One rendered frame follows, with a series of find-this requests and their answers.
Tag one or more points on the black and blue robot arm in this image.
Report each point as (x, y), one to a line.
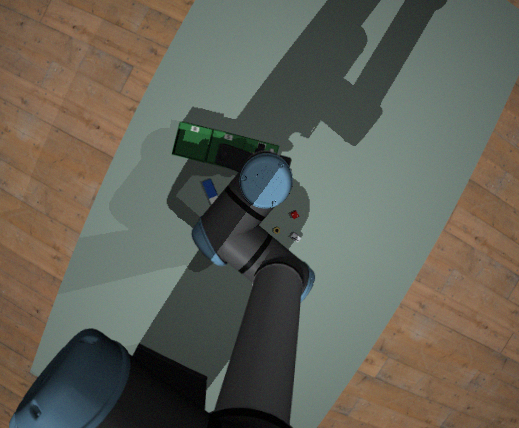
(93, 382)

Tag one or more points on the green rack of three bins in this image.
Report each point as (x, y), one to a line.
(195, 146)

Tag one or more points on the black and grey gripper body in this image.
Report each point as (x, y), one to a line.
(288, 160)

